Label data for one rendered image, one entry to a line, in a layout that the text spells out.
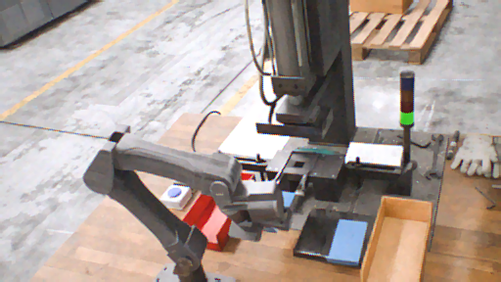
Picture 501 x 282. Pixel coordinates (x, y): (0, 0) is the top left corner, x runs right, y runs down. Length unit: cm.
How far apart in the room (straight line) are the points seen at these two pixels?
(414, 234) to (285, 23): 59
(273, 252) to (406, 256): 32
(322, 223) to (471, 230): 36
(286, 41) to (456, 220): 61
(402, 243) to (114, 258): 73
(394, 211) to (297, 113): 35
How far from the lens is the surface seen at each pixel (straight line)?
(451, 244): 130
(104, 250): 146
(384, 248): 127
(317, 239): 128
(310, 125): 127
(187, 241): 114
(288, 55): 120
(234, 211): 102
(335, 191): 137
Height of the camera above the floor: 183
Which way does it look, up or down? 33 degrees down
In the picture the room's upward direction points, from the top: 11 degrees counter-clockwise
